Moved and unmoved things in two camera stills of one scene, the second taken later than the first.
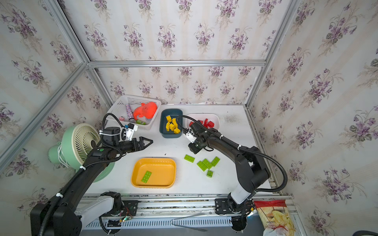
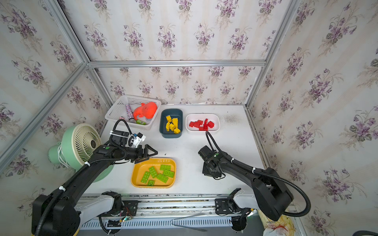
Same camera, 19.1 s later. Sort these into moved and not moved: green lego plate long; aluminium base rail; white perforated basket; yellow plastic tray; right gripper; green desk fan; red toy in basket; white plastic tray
Moved: green lego plate long; right gripper
Not moved: yellow plastic tray; aluminium base rail; red toy in basket; green desk fan; white plastic tray; white perforated basket
